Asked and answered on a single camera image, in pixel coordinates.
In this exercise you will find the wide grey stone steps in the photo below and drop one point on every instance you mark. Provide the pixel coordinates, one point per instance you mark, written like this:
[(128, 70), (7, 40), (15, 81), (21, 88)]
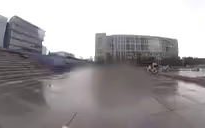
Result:
[(10, 68)]

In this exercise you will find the low blue-grey building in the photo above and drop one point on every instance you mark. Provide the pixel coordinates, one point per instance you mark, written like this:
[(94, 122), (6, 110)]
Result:
[(61, 57)]

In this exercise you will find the wet grey paved plaza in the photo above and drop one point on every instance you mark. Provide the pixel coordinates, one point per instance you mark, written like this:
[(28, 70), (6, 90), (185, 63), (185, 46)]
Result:
[(116, 100)]

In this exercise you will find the row of dark trees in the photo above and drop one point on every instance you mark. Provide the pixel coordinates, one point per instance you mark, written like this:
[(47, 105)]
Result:
[(193, 61)]

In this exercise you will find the grey tiered building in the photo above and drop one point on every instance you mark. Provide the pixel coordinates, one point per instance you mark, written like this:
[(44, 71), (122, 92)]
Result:
[(23, 35)]

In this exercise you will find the dark low kerb wall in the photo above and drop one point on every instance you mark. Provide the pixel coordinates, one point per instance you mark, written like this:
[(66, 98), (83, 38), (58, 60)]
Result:
[(190, 79)]

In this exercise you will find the grey glass-fronted building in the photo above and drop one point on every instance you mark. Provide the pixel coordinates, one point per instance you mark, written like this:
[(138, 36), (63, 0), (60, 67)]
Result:
[(136, 46)]

